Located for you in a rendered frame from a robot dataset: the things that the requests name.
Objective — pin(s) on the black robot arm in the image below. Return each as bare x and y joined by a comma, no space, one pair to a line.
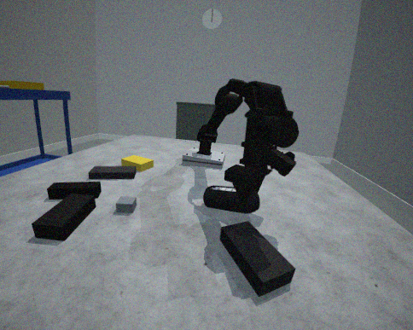
268,120

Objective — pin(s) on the dark grey controller unit with rocker switches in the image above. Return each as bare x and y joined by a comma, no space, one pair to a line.
226,198

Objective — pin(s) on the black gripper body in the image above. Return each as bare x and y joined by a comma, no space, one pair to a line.
247,175

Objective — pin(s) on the yellow rectangular block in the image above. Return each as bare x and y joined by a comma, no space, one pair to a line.
141,163

